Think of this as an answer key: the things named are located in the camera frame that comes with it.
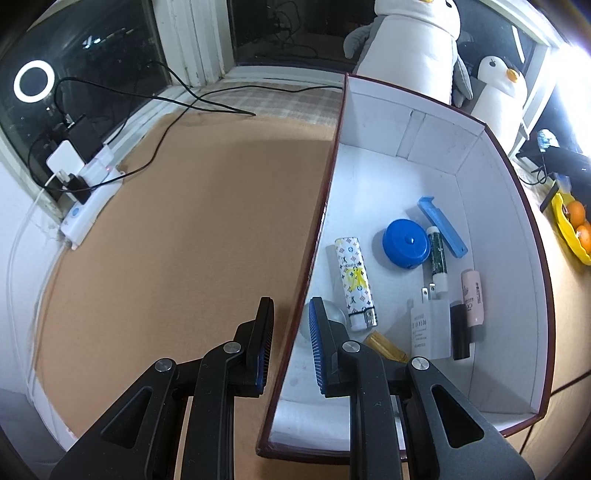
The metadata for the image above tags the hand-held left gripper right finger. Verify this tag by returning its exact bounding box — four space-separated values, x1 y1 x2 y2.
308 296 536 480

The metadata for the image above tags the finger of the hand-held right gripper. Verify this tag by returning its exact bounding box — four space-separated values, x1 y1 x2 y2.
542 147 591 185

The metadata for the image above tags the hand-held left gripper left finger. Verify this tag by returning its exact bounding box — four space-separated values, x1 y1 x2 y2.
48 296 275 480

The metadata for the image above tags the metal spoon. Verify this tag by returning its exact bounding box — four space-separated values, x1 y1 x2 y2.
302 299 348 342

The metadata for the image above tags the white patterned lighter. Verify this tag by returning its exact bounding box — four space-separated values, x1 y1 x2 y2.
333 236 378 330

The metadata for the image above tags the white charger plug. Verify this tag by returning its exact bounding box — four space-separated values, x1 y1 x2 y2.
409 284 451 360

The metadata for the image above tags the blue round tape measure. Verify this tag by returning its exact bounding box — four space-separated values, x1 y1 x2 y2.
382 218 431 270

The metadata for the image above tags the blue folding phone stand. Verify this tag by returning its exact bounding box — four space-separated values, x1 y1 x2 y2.
418 196 468 258

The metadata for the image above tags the white and green lip balm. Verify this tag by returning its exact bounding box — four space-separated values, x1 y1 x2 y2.
426 226 450 296

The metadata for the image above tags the pink tube with black cap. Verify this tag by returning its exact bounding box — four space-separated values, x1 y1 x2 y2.
450 270 485 361

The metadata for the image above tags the white cardboard box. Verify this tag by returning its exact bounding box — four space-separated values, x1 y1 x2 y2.
256 71 555 460

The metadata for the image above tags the black tripod stand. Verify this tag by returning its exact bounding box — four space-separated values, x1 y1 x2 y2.
538 182 561 214

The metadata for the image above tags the yellow fruit bowl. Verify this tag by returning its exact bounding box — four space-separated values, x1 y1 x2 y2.
551 191 591 266

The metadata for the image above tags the small penguin plush toy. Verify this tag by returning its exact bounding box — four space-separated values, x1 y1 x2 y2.
470 55 528 155

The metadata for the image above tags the large penguin plush toy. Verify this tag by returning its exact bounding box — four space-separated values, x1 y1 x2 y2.
344 0 474 109

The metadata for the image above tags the white power strip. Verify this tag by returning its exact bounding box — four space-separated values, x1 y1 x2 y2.
60 145 126 250

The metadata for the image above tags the black plug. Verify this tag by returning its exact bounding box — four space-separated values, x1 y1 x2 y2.
65 173 93 204

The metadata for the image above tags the white power adapter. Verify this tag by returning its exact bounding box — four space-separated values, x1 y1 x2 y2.
46 140 88 178

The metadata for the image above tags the black power adapter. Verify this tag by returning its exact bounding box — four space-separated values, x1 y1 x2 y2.
51 115 103 158

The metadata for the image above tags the white ring light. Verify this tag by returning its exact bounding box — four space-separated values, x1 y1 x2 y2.
554 28 591 158

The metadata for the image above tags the long black cable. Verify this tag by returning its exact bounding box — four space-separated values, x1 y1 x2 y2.
92 60 347 190

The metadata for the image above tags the black cable with free end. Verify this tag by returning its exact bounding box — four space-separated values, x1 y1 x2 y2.
53 76 257 116

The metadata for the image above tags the white window frame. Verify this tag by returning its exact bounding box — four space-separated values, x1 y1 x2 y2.
0 0 568 222

